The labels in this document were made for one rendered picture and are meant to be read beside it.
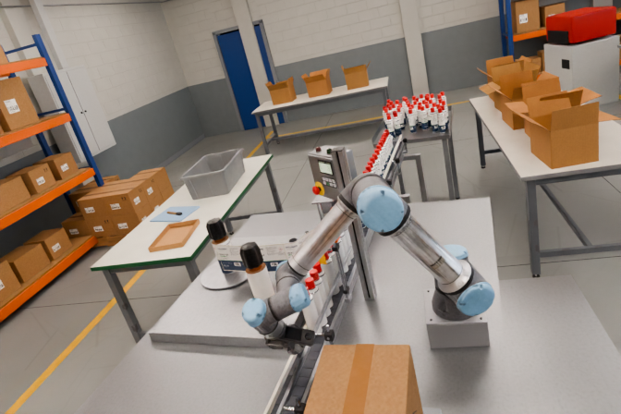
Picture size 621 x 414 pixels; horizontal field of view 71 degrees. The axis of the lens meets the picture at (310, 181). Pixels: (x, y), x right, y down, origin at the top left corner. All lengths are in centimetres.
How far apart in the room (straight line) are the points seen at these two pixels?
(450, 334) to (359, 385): 53
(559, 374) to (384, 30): 796
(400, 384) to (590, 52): 605
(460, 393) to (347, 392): 46
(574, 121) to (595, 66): 395
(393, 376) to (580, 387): 60
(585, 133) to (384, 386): 223
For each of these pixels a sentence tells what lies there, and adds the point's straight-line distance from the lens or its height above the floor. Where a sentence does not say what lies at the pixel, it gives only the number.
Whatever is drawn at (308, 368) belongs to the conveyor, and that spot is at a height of 88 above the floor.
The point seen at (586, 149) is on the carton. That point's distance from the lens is 307.
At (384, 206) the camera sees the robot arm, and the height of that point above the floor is 147.
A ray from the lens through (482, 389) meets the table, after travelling 153.
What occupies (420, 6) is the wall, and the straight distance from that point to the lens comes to 900.
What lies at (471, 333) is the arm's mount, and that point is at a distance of 162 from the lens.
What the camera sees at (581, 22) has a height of 112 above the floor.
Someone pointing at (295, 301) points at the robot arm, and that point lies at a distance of 129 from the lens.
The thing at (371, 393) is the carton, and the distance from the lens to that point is 116.
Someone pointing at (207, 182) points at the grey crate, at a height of 94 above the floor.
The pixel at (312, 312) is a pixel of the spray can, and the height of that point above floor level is 99.
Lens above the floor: 197
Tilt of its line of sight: 20 degrees down
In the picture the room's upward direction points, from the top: 14 degrees counter-clockwise
